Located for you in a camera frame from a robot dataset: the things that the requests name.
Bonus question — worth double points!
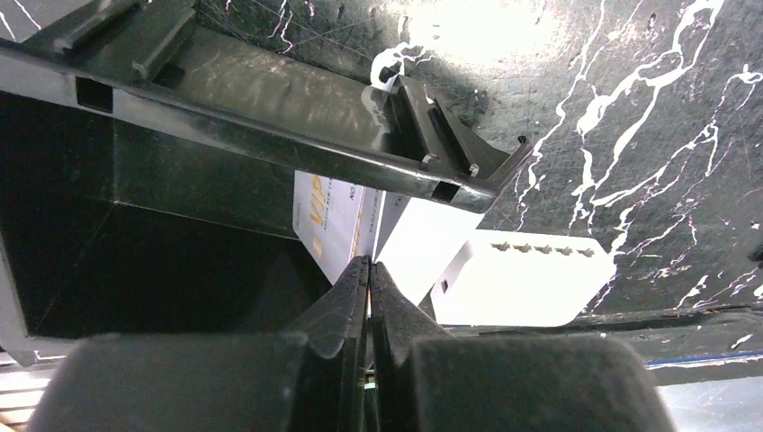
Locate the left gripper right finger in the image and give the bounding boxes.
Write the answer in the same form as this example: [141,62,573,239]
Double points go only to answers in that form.
[369,264,674,431]

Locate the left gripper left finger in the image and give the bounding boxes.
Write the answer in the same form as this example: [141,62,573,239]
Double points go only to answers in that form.
[27,257,371,431]

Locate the white card stack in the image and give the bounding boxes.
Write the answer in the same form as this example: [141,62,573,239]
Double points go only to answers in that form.
[429,229,616,328]

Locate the white VIP card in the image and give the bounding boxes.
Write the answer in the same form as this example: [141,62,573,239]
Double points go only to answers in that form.
[292,171,386,284]

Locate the white magnetic stripe card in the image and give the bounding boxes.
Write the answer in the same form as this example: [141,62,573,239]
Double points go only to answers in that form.
[374,193,484,305]

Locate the black open tray box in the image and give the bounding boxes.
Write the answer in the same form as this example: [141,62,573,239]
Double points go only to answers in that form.
[1,1,530,365]

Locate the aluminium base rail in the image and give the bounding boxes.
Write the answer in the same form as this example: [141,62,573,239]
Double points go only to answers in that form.
[0,303,763,432]

